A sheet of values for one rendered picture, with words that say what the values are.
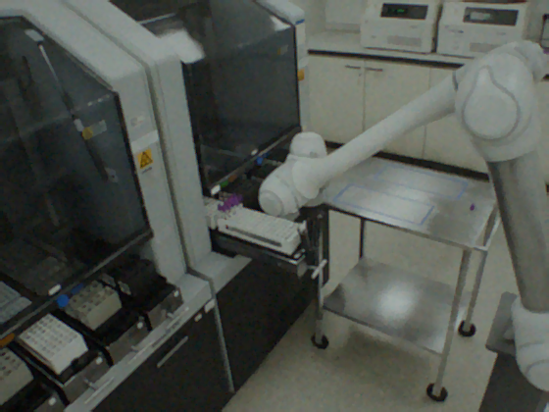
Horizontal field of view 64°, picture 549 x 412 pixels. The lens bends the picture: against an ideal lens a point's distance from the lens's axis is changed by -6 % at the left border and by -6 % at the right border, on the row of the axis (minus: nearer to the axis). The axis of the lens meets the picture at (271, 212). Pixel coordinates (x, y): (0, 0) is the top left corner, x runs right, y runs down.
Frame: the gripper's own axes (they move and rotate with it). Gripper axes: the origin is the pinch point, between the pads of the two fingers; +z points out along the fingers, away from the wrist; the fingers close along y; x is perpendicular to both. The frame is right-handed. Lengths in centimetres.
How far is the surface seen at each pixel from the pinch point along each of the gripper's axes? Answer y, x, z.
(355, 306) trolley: -35, 1, 52
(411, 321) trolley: -38, 25, 52
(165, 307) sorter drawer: 40.7, -26.9, 1.8
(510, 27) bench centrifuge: -230, 21, -33
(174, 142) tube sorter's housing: 16, -36, -39
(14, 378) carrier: 84, -34, -6
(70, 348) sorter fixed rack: 70, -30, -6
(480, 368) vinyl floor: -52, 56, 80
